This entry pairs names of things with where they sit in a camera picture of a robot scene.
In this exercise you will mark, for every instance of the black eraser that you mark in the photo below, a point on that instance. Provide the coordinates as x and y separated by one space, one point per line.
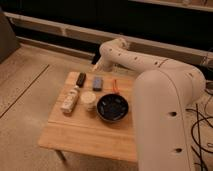
81 79

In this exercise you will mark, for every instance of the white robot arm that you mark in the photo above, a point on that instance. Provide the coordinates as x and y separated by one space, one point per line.
160 96

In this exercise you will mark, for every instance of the orange marker pen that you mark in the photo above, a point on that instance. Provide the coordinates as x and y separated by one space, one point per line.
115 87

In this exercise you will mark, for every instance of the grey blue sponge block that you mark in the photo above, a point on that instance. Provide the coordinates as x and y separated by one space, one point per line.
97 84

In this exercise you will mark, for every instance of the black bowl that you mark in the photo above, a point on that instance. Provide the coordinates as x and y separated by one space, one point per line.
112 107

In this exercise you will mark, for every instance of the white paper cup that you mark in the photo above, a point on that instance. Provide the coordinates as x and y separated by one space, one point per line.
88 99

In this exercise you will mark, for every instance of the wooden table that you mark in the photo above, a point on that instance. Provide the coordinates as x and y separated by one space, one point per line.
84 132

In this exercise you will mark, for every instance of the white plastic bottle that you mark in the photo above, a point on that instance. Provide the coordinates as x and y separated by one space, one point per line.
71 99

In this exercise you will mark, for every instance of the white metal rail frame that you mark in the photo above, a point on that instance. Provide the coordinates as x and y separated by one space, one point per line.
194 56

